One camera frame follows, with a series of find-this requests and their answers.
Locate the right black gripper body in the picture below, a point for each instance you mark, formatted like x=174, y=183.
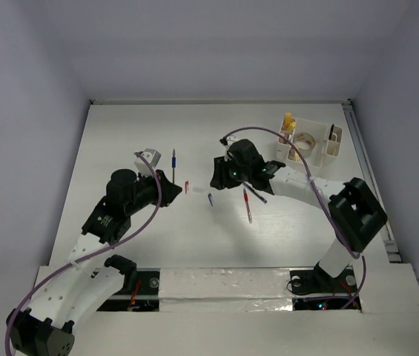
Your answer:
x=229, y=173

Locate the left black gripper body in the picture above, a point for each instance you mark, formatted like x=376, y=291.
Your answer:
x=147, y=193

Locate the blue pen cap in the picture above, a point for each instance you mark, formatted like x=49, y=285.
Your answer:
x=211, y=199

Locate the blue pen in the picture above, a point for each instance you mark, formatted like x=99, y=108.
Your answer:
x=173, y=165

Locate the beige masking tape roll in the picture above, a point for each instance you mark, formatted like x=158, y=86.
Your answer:
x=293, y=155

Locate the yellow highlighter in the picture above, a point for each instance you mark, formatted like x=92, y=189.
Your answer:
x=287, y=121

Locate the black scissors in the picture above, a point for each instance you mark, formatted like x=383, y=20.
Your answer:
x=332, y=135

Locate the pink highlighter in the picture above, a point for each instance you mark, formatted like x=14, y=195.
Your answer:
x=292, y=126

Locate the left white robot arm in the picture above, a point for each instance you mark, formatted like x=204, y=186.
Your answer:
x=45, y=321

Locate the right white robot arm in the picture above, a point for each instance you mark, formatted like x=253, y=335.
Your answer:
x=351, y=208

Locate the red pen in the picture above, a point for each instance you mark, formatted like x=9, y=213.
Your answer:
x=247, y=206

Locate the purple pen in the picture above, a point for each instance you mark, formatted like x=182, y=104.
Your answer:
x=255, y=193

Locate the white desk organizer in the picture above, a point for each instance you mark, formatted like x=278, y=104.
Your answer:
x=318, y=143

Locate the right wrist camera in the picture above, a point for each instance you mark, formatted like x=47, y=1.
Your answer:
x=227, y=142

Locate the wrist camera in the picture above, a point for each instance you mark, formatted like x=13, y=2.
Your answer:
x=227, y=142
x=146, y=161

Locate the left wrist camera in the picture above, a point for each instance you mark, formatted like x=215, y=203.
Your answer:
x=146, y=161

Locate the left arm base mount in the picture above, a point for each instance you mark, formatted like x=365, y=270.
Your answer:
x=142, y=296

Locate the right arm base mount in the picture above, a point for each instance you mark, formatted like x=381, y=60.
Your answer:
x=312, y=290

